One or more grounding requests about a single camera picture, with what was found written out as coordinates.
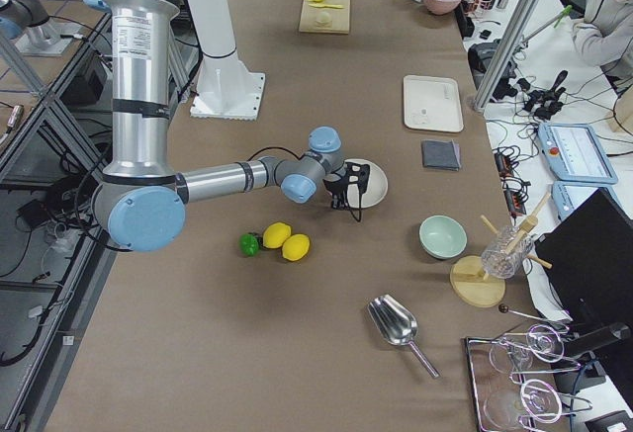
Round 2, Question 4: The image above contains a person in grey sweater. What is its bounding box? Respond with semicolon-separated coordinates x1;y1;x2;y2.
572;0;632;95

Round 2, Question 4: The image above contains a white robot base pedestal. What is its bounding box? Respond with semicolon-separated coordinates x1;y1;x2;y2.
187;0;265;121

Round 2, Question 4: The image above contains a yellow plastic knife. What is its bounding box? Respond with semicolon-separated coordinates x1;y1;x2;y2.
308;2;345;10

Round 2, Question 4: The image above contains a mint green bowl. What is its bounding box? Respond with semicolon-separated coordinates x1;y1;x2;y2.
418;215;467;260

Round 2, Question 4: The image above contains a black monitor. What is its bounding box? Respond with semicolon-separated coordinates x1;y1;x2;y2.
536;188;632;326

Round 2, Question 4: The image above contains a clear glass cup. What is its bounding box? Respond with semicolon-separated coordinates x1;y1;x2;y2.
481;226;534;279

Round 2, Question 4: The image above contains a metal scoop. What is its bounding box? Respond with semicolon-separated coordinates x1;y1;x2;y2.
367;294;440;379

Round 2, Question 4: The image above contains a wooden cutting board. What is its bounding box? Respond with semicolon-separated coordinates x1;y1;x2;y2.
299;0;351;35

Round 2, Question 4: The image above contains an aluminium frame post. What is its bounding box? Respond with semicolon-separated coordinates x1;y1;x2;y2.
473;0;539;114

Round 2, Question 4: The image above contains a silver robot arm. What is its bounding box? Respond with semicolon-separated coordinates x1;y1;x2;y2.
84;0;370;251

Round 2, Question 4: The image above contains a cream round plate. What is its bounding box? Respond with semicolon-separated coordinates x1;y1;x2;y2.
345;158;388;209

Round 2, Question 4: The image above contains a yellow lemon near lime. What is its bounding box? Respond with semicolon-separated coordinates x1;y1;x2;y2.
262;221;292;249

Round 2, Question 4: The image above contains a wooden cup stand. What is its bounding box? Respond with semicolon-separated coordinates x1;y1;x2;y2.
450;192;553;307

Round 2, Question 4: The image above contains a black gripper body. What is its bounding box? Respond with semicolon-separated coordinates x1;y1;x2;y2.
323;161;371;200

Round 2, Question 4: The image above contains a wire glass rack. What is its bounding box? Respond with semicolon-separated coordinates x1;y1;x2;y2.
464;323;592;431

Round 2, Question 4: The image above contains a grey folded cloth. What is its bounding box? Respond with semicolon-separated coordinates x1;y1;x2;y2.
421;139;461;171

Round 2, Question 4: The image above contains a yellow lemon outer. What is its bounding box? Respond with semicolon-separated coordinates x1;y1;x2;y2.
282;233;311;262

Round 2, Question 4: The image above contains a blue teach pendant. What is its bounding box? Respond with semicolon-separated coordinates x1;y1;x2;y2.
537;123;618;185
551;180;619;221

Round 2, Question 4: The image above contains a cream rabbit tray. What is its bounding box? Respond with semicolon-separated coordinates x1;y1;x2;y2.
403;75;464;133

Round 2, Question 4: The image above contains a green lime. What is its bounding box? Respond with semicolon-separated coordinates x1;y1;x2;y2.
238;233;260;257

